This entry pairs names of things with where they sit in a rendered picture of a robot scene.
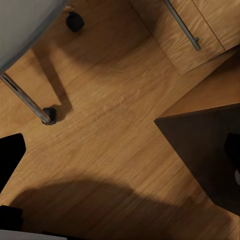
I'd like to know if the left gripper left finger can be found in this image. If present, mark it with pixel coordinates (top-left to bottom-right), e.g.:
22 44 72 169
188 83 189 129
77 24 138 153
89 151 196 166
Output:
0 133 26 193

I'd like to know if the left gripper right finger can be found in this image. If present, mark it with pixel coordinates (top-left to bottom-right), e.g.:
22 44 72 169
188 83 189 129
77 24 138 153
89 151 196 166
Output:
224 133 240 173

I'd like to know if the swivel chair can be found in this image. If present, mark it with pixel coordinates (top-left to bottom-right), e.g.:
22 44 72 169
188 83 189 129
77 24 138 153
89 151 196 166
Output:
0 0 84 126

